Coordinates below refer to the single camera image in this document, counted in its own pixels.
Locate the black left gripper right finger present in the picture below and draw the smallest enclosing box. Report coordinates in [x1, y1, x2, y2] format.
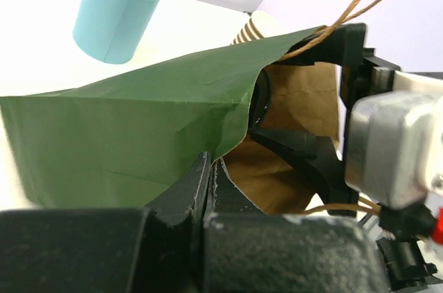
[204, 161, 389, 292]

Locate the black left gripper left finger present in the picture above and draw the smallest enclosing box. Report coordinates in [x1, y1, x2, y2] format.
[1, 153, 211, 292]

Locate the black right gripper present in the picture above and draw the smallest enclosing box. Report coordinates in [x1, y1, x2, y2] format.
[250, 23, 401, 203]

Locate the light blue cylindrical container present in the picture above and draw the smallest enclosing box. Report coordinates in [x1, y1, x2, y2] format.
[73, 0, 160, 64]

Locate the brown paper bag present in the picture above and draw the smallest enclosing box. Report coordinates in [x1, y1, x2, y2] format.
[0, 0, 430, 217]

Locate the stack of brown paper cups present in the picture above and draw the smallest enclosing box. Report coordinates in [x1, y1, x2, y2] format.
[231, 10, 287, 45]

